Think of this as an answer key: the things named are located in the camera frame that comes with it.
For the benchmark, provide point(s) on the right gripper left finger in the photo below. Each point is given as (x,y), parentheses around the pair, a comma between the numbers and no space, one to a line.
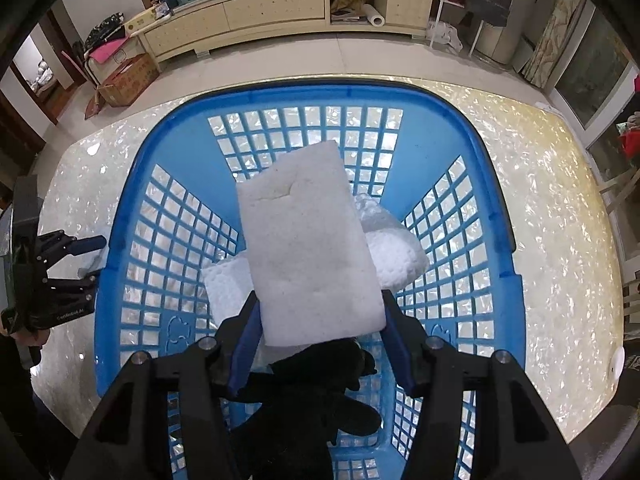
(237,341)

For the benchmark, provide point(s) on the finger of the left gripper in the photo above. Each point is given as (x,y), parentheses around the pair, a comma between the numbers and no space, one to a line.
(60,245)
(72,290)

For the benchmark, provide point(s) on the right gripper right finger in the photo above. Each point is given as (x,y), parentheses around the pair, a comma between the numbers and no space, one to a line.
(403,338)

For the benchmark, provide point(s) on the white textured towel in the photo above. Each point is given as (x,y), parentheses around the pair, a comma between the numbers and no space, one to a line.
(397,254)

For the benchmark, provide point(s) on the black plush toy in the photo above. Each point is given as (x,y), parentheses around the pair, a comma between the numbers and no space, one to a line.
(303,406)

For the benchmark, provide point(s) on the white sponge block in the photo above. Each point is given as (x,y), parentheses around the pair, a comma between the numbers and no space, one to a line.
(309,259)

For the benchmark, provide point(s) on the cardboard box on floor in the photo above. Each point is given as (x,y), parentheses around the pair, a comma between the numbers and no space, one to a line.
(126,84)

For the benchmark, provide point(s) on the blue plastic basket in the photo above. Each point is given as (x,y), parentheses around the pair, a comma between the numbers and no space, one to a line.
(414,153)

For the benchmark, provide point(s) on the small white round device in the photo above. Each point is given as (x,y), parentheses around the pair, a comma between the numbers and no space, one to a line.
(617,363)

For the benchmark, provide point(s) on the patterned curtain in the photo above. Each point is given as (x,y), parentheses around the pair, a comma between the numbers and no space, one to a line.
(552,42)

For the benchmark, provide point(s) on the paper towel roll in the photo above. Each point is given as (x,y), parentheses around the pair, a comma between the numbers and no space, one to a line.
(374,18)

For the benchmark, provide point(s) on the cream tv cabinet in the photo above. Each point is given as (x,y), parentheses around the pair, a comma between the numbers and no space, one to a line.
(205,25)

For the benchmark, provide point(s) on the standing air conditioner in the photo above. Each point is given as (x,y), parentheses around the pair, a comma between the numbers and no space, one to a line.
(514,44)

